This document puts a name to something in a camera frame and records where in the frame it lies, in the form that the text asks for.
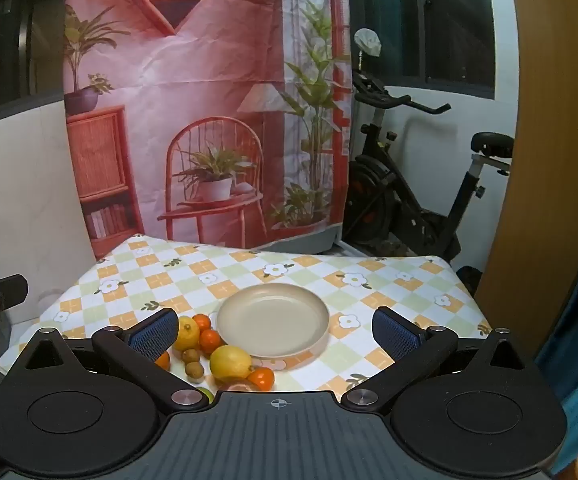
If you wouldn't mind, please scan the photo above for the white cloth on bike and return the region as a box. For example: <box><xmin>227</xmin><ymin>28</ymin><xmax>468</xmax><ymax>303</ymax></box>
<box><xmin>354</xmin><ymin>27</ymin><xmax>383</xmax><ymax>57</ymax></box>

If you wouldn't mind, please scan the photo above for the checkered floral tablecloth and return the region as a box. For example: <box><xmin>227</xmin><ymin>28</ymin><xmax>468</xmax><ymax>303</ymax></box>
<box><xmin>0</xmin><ymin>234</ymin><xmax>494</xmax><ymax>396</ymax></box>

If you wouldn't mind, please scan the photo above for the dark sliding window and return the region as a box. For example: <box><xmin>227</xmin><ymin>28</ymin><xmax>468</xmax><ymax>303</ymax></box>
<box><xmin>346</xmin><ymin>0</ymin><xmax>497</xmax><ymax>101</ymax></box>

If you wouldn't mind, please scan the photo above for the large oval yellow lemon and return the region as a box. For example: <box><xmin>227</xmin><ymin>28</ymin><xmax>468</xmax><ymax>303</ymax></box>
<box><xmin>209</xmin><ymin>345</ymin><xmax>254</xmax><ymax>381</ymax></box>

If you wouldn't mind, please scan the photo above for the printed pink backdrop cloth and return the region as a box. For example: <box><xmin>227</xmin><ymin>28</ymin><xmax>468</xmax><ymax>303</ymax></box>
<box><xmin>64</xmin><ymin>0</ymin><xmax>352</xmax><ymax>261</ymax></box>

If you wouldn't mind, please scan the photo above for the beige plate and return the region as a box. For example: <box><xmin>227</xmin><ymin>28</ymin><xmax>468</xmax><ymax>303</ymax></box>
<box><xmin>217</xmin><ymin>283</ymin><xmax>330</xmax><ymax>359</ymax></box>

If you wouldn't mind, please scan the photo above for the dark glass window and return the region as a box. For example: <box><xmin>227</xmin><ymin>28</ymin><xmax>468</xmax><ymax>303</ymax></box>
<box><xmin>0</xmin><ymin>0</ymin><xmax>70</xmax><ymax>128</ymax></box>

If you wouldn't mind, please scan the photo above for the brown wooden panel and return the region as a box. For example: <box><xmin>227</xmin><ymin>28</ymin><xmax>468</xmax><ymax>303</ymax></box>
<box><xmin>474</xmin><ymin>0</ymin><xmax>578</xmax><ymax>361</ymax></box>

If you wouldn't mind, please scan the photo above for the round yellow lemon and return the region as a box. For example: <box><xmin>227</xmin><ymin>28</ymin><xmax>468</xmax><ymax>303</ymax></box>
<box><xmin>173</xmin><ymin>316</ymin><xmax>201</xmax><ymax>352</ymax></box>

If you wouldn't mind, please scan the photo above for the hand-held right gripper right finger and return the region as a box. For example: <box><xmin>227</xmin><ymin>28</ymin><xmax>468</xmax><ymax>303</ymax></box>
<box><xmin>343</xmin><ymin>307</ymin><xmax>532</xmax><ymax>413</ymax></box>

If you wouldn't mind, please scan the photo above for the black exercise bike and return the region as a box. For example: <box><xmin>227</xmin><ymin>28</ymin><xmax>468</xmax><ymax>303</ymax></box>
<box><xmin>341</xmin><ymin>67</ymin><xmax>514</xmax><ymax>263</ymax></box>

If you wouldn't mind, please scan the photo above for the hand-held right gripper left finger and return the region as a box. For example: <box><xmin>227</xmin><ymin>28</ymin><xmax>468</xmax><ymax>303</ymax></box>
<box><xmin>19</xmin><ymin>308</ymin><xmax>210</xmax><ymax>413</ymax></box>

